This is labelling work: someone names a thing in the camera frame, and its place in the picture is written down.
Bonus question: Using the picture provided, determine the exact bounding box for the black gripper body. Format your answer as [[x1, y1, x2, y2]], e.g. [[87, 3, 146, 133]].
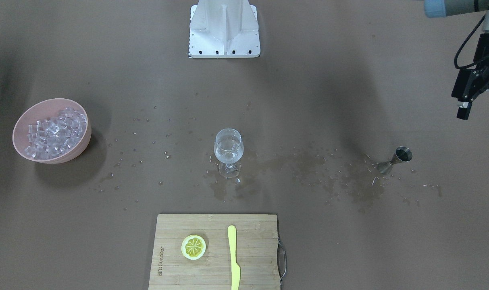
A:
[[451, 33, 489, 102]]

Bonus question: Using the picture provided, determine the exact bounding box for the steel jigger measuring cup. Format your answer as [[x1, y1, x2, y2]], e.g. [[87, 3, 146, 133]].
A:
[[376, 146, 413, 175]]

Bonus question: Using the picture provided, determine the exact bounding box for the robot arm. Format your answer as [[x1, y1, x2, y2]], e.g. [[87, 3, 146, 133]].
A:
[[424, 0, 489, 120]]

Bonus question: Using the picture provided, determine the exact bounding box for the clear wine glass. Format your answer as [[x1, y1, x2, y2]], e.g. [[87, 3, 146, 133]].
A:
[[214, 128, 244, 178]]

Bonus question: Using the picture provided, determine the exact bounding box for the clear ice cubes pile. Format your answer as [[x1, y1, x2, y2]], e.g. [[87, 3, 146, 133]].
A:
[[23, 107, 87, 160]]

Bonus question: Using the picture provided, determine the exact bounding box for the bamboo cutting board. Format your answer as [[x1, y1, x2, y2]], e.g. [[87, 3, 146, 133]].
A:
[[148, 213, 281, 290]]

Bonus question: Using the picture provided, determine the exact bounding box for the yellow plastic knife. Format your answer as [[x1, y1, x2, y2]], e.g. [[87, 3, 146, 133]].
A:
[[227, 225, 241, 290]]

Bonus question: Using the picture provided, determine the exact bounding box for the yellow lemon slice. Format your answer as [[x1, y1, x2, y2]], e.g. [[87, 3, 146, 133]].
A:
[[181, 235, 207, 260]]

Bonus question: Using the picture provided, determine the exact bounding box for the pink bowl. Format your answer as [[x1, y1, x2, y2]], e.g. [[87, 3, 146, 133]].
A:
[[12, 98, 92, 164]]

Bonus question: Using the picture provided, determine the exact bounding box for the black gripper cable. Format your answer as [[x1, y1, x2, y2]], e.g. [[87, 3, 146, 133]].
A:
[[454, 15, 487, 70]]

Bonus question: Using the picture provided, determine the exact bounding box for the white central robot pedestal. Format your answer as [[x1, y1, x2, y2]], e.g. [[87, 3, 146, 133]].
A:
[[188, 0, 261, 58]]

